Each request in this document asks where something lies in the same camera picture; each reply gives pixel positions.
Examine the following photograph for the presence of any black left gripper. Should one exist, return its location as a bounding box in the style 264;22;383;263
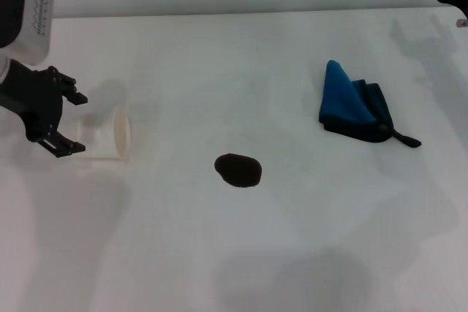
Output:
0;59;89;160

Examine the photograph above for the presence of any white paper cup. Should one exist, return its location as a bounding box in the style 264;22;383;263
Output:
71;105;132;162

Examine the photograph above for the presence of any blue rag with dark trim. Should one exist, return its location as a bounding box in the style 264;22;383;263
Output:
317;58;423;150

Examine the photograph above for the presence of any black water stain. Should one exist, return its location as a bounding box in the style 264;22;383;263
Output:
214;152;264;189

